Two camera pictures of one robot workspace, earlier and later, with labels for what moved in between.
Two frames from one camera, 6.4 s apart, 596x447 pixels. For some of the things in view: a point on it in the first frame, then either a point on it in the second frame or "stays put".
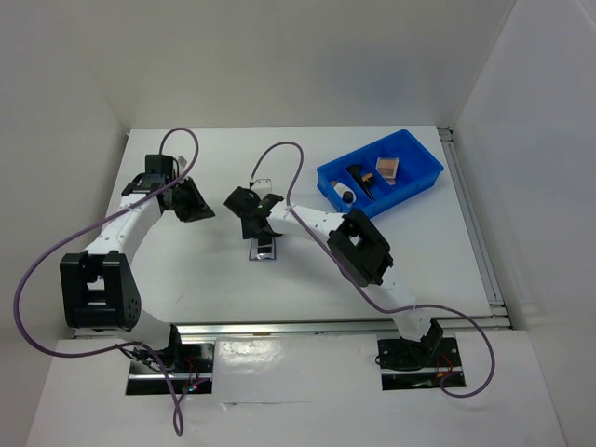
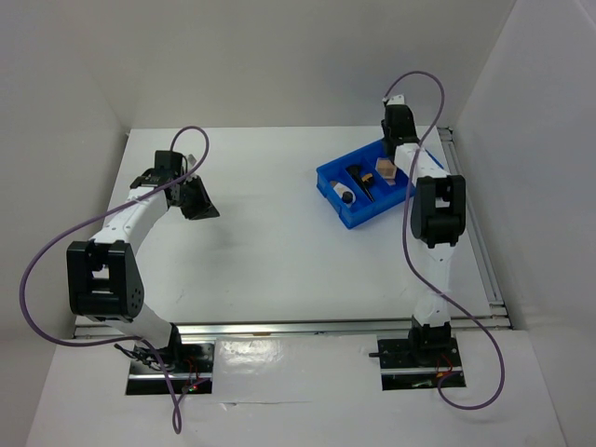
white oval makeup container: [340, 188] stays put
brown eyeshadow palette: [387, 167] stays put
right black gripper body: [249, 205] → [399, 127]
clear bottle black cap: [347, 196] stays put
